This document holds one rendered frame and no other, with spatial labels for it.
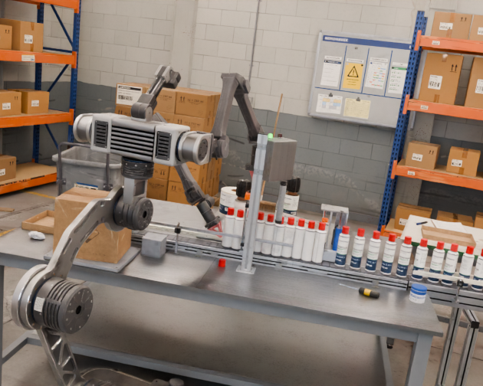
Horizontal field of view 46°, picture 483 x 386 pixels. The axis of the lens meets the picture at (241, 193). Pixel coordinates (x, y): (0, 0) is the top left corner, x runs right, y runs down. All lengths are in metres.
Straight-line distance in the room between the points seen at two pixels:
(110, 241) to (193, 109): 3.74
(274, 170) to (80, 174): 2.80
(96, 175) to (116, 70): 3.54
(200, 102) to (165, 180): 0.97
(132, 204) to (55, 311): 0.56
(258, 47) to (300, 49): 0.55
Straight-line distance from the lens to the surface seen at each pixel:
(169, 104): 6.29
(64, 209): 2.64
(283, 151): 2.62
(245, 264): 2.74
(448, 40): 6.20
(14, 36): 6.80
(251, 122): 2.82
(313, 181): 7.33
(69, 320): 2.11
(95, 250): 2.65
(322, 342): 3.55
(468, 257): 2.89
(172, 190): 6.40
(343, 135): 7.18
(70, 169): 5.14
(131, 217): 2.37
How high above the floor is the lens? 1.82
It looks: 13 degrees down
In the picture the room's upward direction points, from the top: 7 degrees clockwise
